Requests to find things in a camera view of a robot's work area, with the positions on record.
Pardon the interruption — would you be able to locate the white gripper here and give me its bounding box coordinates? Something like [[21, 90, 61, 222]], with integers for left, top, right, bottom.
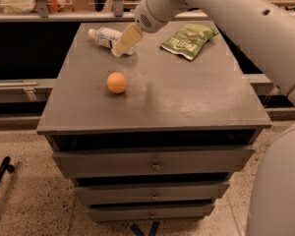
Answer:
[[111, 0, 191, 57]]

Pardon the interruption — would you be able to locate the clear blue plastic bottle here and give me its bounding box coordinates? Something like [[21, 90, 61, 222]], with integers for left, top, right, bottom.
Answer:
[[88, 27, 138, 56]]

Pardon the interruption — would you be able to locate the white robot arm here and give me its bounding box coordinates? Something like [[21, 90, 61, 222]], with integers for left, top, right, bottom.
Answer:
[[112, 0, 295, 236]]

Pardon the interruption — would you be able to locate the orange ball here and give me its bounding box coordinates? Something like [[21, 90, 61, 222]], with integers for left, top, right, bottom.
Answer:
[[106, 72, 127, 93]]

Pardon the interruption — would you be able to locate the green chip bag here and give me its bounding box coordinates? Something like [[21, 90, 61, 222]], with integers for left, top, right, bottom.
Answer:
[[161, 24, 217, 61]]

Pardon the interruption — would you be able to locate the grey drawer cabinet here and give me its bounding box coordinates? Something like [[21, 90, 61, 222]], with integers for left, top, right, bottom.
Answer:
[[37, 22, 270, 210]]

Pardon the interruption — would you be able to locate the top grey drawer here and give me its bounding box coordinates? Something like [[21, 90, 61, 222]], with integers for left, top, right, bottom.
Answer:
[[52, 146, 254, 178]]

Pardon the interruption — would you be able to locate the grey drawer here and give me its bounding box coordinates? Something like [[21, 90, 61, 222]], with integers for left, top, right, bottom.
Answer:
[[88, 203, 214, 222], [75, 181, 229, 205], [52, 146, 254, 178]]

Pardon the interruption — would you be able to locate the middle grey drawer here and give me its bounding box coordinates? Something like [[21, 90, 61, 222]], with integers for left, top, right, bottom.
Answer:
[[75, 181, 229, 205]]

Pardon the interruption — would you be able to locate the bottom grey drawer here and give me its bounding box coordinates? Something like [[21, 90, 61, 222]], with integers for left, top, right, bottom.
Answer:
[[88, 203, 214, 222]]

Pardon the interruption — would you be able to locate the black pole on floor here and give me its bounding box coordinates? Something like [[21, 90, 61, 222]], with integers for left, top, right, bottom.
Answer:
[[0, 156, 15, 182]]

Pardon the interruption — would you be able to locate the wooden shelf with metal rail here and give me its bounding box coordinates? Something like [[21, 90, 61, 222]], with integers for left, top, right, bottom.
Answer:
[[0, 0, 295, 23]]

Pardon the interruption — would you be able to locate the grey low side rail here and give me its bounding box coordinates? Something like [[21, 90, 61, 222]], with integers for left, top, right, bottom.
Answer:
[[0, 79, 56, 103]]

